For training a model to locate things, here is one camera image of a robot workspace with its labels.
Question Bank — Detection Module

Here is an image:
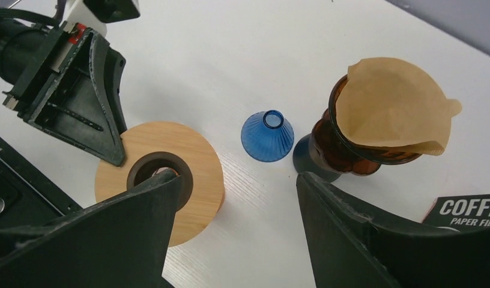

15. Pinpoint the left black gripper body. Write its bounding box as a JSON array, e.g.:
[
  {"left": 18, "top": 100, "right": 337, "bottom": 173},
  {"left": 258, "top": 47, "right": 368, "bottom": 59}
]
[{"left": 2, "top": 22, "right": 90, "bottom": 124}]

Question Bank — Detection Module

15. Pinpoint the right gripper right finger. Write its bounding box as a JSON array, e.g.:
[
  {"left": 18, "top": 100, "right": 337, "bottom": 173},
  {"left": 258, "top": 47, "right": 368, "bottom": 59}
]
[{"left": 296, "top": 172, "right": 490, "bottom": 287}]

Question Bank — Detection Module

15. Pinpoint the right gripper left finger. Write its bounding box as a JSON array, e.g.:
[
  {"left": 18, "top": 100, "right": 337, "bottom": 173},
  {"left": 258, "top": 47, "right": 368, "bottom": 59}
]
[{"left": 0, "top": 171, "right": 183, "bottom": 287}]

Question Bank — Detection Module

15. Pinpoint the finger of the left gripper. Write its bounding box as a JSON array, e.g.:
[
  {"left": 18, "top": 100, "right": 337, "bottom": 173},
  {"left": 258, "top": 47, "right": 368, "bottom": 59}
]
[
  {"left": 104, "top": 48, "right": 127, "bottom": 134},
  {"left": 29, "top": 29, "right": 126, "bottom": 167}
]

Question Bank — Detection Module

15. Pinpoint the round wooden ring stand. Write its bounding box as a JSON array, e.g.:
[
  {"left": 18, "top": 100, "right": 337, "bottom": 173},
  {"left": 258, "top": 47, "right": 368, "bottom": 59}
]
[{"left": 95, "top": 121, "right": 225, "bottom": 247}]

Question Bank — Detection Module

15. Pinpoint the amber plastic coffee dripper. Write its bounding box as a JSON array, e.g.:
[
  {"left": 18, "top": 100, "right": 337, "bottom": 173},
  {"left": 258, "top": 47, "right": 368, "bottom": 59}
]
[{"left": 311, "top": 75, "right": 422, "bottom": 176}]

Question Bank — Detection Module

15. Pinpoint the orange coffee filter box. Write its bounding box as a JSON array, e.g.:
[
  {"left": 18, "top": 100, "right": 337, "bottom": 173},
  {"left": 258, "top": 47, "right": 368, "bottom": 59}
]
[{"left": 422, "top": 194, "right": 490, "bottom": 232}]

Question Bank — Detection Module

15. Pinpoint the brown paper coffee filter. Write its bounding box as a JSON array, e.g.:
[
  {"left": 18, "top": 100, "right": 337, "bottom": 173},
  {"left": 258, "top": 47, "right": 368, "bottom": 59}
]
[{"left": 335, "top": 57, "right": 462, "bottom": 155}]

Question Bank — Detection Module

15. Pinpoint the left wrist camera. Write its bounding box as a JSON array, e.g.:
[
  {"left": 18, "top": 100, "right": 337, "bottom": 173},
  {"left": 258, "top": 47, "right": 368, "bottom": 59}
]
[{"left": 61, "top": 0, "right": 141, "bottom": 36}]

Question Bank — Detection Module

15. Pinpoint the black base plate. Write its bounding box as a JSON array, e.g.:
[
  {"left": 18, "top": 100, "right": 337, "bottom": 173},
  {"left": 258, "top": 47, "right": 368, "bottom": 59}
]
[{"left": 0, "top": 137, "right": 82, "bottom": 229}]

